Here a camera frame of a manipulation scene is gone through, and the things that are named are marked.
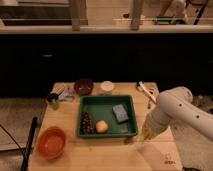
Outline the yellow banana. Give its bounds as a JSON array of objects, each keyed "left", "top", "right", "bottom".
[{"left": 140, "top": 124, "right": 155, "bottom": 141}]

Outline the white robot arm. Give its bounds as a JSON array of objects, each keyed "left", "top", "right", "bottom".
[{"left": 141, "top": 87, "right": 213, "bottom": 141}]

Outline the dark maroon bowl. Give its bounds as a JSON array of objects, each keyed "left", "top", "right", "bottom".
[{"left": 74, "top": 79, "right": 94, "bottom": 96}]

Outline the orange red bowl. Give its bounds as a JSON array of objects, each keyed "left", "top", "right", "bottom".
[{"left": 36, "top": 126, "right": 66, "bottom": 160}]

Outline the small white cup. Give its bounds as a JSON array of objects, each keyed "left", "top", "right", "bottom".
[{"left": 100, "top": 81, "right": 114, "bottom": 93}]

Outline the green plastic tray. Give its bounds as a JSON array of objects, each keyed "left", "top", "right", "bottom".
[{"left": 76, "top": 95, "right": 138, "bottom": 139}]

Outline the blue sponge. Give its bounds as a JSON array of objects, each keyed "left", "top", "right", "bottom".
[{"left": 112, "top": 104, "right": 129, "bottom": 123}]

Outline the yellow orange fruit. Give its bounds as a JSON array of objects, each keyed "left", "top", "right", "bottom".
[{"left": 96, "top": 120, "right": 108, "bottom": 133}]

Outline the grey metal utensil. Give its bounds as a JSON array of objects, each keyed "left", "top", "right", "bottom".
[{"left": 59, "top": 88, "right": 74, "bottom": 101}]

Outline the dark grape bunch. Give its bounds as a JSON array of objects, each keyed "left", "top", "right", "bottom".
[{"left": 82, "top": 112, "right": 94, "bottom": 134}]

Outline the green cup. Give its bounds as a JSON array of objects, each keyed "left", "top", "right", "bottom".
[{"left": 46, "top": 93, "right": 59, "bottom": 110}]

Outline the black stand pole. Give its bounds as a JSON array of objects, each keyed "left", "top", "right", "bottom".
[{"left": 21, "top": 117, "right": 37, "bottom": 171}]

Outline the wooden post right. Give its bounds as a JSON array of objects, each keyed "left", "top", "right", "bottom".
[{"left": 130, "top": 0, "right": 143, "bottom": 30}]

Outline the wooden post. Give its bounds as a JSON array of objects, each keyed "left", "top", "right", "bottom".
[
  {"left": 68, "top": 0, "right": 88, "bottom": 31},
  {"left": 130, "top": 0, "right": 143, "bottom": 30}
]

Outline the wooden post left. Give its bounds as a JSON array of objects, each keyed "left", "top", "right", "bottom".
[{"left": 68, "top": 0, "right": 88, "bottom": 31}]

